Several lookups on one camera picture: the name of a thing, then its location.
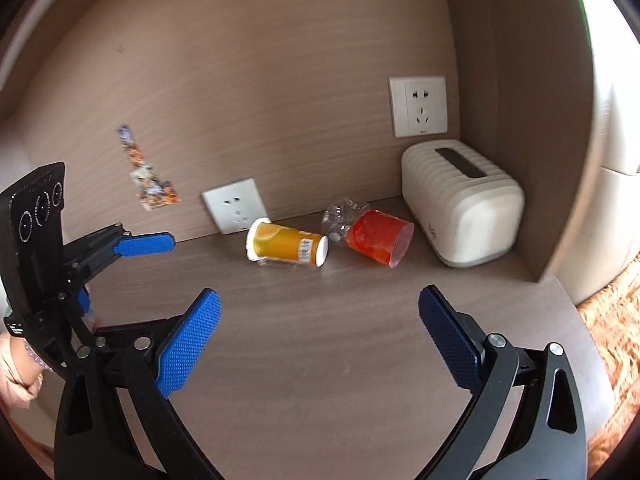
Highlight purple bead bracelet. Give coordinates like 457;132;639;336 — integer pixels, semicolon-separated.
22;341;50;372

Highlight beige padded headboard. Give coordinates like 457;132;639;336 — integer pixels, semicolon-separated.
555;0;640;306

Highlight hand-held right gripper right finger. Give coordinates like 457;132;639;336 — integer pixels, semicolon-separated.
417;285;588;480

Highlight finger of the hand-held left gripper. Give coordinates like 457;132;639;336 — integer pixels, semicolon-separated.
62;280;101;348
61;224;177;286

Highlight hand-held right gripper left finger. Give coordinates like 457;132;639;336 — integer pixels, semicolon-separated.
52;287;223;480

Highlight white wall socket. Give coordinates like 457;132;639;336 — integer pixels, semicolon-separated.
389;76;448;138
201;177;268;235

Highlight person's left forearm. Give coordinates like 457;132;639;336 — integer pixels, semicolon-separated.
0;332;47;403

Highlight white ribbed tissue box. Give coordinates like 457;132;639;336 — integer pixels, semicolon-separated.
401;139;526;268

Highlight clear plastic bottle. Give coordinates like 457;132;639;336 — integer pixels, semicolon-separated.
321;197;371;243

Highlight colourful wall sticker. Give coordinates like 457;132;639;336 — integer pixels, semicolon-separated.
117;124;182;213

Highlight red plastic cup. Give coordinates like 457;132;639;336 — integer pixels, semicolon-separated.
344;209;416;269

